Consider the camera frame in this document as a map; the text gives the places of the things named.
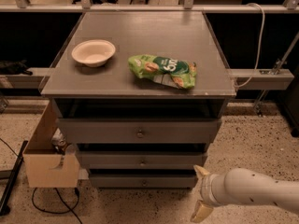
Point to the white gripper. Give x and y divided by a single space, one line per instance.
206 188

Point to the grey bottom drawer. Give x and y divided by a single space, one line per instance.
144 181

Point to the grey drawer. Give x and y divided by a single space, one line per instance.
140 160
135 131
144 181

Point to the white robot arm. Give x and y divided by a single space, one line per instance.
241 186

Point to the grey middle drawer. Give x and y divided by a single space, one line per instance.
140 160

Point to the grey top drawer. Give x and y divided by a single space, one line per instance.
135 131

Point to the grey drawer cabinet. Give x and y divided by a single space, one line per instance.
112 91

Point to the green chip bag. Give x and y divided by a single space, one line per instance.
163 70

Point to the can inside wooden box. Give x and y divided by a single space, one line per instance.
59 142

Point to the light wooden box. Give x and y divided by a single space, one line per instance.
45 167

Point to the white paper bowl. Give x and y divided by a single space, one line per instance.
93 53

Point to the black metal bar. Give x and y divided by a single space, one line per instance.
10 176

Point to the metal frame rail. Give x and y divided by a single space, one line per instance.
261 79

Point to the black object on rail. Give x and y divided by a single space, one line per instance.
14 68

